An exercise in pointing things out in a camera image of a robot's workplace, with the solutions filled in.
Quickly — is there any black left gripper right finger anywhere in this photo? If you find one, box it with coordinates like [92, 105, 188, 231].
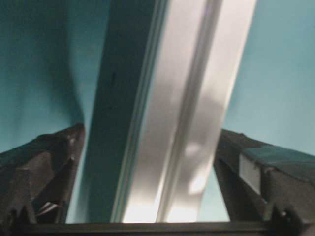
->
[214, 129, 315, 223]

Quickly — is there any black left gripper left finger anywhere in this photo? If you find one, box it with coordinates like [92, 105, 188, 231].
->
[0, 123, 85, 224]

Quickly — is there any silver aluminium extrusion rail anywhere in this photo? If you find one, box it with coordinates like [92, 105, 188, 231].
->
[67, 0, 258, 224]

